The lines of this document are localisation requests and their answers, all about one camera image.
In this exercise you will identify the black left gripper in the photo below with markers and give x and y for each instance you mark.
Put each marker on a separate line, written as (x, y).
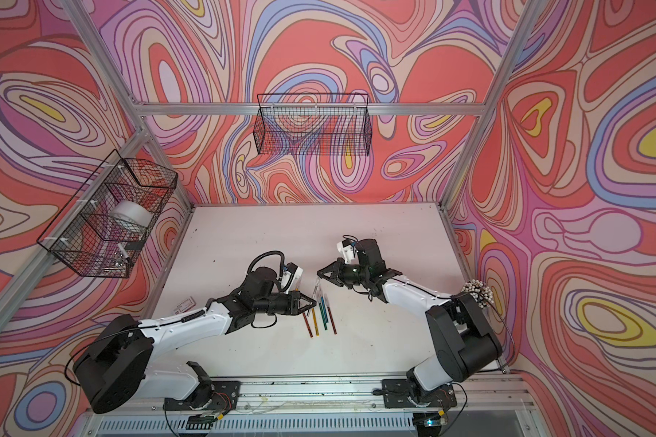
(312, 301)

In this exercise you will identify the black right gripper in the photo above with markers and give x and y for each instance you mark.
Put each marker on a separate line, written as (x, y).
(338, 267)

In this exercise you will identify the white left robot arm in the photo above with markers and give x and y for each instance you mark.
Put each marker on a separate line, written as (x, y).
(121, 364)

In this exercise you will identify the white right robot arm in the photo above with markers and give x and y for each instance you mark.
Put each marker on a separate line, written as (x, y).
(463, 339)

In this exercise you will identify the clear cup of craft knives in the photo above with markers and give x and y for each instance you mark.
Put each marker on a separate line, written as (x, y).
(480, 292)

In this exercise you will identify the yellow capped knife middle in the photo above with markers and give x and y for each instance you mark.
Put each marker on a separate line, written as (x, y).
(316, 331)

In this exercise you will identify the green capped knife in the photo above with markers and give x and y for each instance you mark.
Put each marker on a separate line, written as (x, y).
(321, 308)

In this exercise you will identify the red capped knife right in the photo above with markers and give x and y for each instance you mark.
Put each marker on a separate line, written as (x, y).
(330, 315)

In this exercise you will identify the red capped knife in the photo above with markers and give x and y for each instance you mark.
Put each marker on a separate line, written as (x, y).
(330, 315)
(307, 325)

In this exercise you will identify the red capped knife left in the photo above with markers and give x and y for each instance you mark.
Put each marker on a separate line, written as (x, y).
(307, 325)

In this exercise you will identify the small white red card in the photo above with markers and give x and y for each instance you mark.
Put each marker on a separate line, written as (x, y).
(185, 306)

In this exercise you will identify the white tape roll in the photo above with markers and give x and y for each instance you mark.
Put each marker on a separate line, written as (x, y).
(131, 216)

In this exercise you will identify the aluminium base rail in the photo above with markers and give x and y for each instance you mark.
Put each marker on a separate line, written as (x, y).
(486, 405)

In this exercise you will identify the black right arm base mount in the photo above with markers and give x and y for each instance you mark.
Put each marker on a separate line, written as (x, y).
(405, 392)

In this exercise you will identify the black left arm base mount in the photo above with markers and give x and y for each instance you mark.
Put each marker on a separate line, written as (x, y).
(215, 396)

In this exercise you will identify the black wire basket back wall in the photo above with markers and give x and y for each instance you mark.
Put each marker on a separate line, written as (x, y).
(313, 124)

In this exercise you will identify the black wire basket wall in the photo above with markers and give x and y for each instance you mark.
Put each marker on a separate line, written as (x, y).
(86, 239)
(313, 124)

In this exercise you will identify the black wire basket left wall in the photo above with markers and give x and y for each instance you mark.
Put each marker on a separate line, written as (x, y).
(86, 239)

